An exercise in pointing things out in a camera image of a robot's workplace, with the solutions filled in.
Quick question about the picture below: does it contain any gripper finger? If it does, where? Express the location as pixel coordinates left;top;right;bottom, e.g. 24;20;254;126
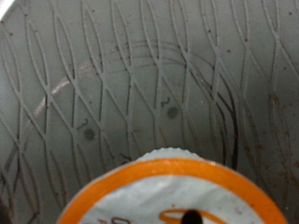
0;197;13;224

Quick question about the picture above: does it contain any orange rimmed coffee pod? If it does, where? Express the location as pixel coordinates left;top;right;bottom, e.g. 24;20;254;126
57;147;289;224

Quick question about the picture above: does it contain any white two tier turntable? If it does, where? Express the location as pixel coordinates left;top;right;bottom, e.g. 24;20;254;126
0;0;299;224

